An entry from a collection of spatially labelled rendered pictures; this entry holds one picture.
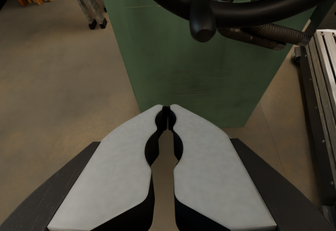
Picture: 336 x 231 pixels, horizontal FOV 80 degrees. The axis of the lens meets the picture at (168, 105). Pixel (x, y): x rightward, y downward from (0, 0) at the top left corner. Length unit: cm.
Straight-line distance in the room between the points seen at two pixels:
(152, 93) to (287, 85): 73
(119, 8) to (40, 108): 83
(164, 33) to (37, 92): 91
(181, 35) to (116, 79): 68
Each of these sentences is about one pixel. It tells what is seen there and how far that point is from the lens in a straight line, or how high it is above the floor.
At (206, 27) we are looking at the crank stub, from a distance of 19.
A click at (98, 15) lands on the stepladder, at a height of 9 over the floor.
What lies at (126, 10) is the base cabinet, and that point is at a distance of 47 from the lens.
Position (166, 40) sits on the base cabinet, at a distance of 51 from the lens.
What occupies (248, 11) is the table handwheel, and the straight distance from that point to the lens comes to 27.
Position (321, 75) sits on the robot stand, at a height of 19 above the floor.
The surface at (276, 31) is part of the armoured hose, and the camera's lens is 39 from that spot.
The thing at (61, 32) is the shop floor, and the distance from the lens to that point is 157.
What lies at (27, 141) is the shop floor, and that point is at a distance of 113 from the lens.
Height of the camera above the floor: 83
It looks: 58 degrees down
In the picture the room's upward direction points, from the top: 5 degrees counter-clockwise
